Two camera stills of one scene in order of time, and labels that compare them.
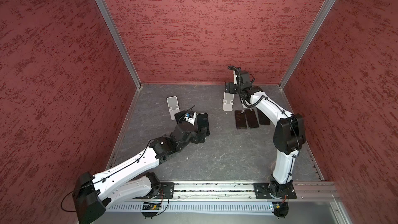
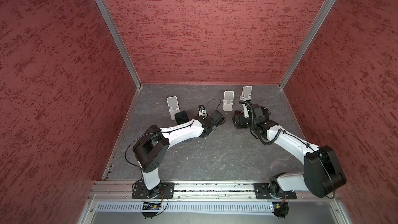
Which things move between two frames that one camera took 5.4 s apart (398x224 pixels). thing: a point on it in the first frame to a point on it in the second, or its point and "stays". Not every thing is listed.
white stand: (173, 105) stays
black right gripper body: (234, 88) to (244, 122)
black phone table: (179, 116) stays
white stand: (227, 101) stays
